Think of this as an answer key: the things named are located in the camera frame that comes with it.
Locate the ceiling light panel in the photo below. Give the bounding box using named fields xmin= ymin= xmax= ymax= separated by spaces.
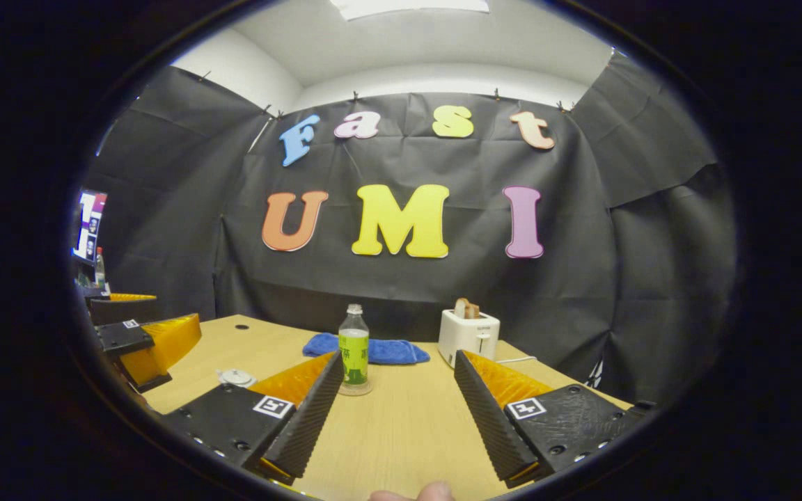
xmin=330 ymin=0 xmax=491 ymax=20

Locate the white toaster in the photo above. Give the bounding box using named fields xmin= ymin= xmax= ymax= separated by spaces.
xmin=438 ymin=309 xmax=501 ymax=368

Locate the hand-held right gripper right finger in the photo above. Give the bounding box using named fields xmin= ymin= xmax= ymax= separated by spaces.
xmin=454 ymin=350 xmax=656 ymax=489

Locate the computer monitor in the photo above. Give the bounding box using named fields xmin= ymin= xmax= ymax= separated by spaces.
xmin=72 ymin=189 xmax=108 ymax=265

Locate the black backdrop cloth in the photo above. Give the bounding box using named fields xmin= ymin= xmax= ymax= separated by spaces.
xmin=77 ymin=52 xmax=739 ymax=408

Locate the blue towel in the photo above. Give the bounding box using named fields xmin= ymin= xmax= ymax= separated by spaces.
xmin=302 ymin=333 xmax=431 ymax=365

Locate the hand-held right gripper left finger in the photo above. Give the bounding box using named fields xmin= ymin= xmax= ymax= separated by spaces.
xmin=162 ymin=351 xmax=345 ymax=486

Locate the green label water bottle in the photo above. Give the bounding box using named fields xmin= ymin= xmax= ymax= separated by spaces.
xmin=338 ymin=303 xmax=370 ymax=388

